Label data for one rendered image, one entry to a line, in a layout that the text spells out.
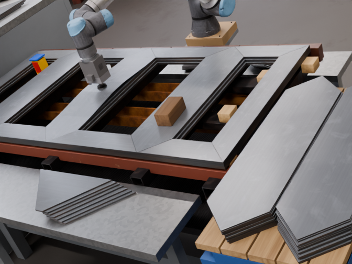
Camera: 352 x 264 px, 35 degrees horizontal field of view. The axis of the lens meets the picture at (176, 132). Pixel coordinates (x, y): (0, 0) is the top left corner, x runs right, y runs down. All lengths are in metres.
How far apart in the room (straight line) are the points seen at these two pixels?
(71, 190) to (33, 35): 1.44
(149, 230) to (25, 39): 1.74
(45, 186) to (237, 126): 0.71
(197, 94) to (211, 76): 0.13
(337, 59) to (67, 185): 1.22
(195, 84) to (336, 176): 0.84
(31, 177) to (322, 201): 1.18
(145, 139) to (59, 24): 1.54
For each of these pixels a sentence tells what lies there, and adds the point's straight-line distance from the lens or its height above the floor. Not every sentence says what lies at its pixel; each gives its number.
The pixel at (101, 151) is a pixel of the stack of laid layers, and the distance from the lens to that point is 2.01.
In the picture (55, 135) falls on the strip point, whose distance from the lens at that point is 2.22.
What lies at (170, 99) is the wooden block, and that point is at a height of 0.89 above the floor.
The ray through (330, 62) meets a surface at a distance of 2.45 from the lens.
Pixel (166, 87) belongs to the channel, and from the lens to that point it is 2.56.
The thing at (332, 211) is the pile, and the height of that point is 0.85.
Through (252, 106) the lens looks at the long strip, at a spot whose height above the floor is 0.84.
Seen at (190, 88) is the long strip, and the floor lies 0.84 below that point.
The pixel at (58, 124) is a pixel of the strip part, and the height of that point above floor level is 0.84.
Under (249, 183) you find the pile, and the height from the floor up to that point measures 0.85.
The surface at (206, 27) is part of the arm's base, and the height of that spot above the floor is 0.78.
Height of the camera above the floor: 1.81
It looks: 30 degrees down
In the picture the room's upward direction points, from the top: 20 degrees counter-clockwise
